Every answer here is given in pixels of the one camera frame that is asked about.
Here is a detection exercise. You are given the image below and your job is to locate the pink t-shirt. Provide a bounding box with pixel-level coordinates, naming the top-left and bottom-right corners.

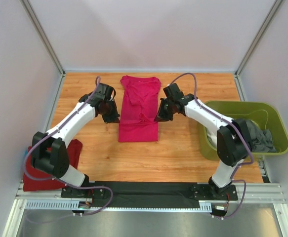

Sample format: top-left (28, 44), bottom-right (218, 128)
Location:
top-left (118, 75), bottom-right (161, 143)

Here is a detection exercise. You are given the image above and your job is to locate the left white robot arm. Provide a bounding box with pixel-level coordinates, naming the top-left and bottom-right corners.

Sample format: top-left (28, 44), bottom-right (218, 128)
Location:
top-left (28, 83), bottom-right (120, 198)

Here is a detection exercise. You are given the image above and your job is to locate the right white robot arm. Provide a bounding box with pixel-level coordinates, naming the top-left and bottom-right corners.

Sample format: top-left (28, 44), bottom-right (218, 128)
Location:
top-left (154, 83), bottom-right (254, 199)

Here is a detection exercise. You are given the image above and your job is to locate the white t-shirt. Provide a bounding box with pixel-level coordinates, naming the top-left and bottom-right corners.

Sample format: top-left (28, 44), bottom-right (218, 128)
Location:
top-left (206, 129), bottom-right (217, 148)

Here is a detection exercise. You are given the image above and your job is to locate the dark red folded t-shirt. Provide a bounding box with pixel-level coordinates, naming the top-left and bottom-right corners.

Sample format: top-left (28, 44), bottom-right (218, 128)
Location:
top-left (22, 138), bottom-right (83, 192)

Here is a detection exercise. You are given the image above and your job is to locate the grey t-shirt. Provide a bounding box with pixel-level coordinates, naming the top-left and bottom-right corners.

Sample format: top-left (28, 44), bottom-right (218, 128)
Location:
top-left (245, 119), bottom-right (277, 153)

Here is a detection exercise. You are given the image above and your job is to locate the olive green plastic bin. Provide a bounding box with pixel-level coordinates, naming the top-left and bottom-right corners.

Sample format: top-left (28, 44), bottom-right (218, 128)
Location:
top-left (205, 100), bottom-right (288, 160)

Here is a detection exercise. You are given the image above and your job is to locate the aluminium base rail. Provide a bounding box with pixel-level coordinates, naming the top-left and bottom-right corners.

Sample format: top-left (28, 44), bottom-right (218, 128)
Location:
top-left (3, 182), bottom-right (288, 237)

